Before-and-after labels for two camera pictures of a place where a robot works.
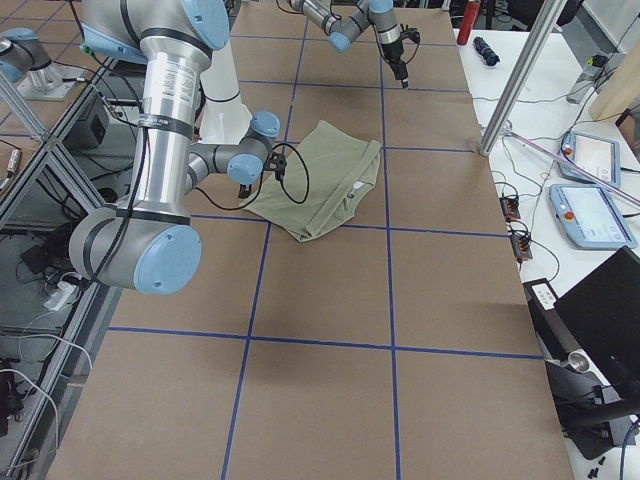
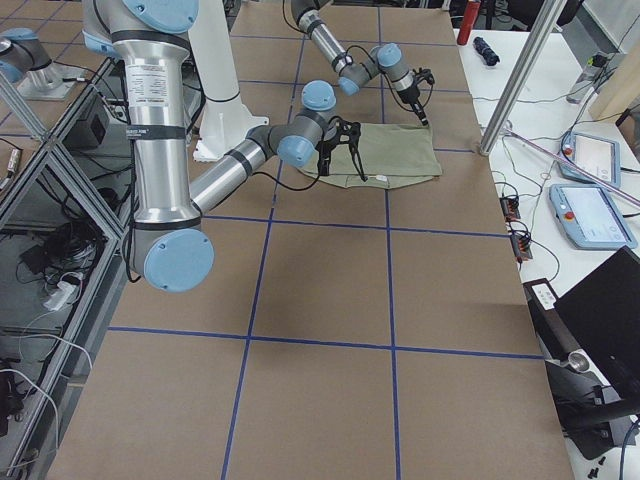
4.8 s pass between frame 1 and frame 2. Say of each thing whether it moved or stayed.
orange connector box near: stayed
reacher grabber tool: stayed
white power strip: stayed
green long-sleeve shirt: moved
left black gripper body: moved
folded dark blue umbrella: stayed
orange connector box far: stayed
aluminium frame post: stayed
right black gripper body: moved
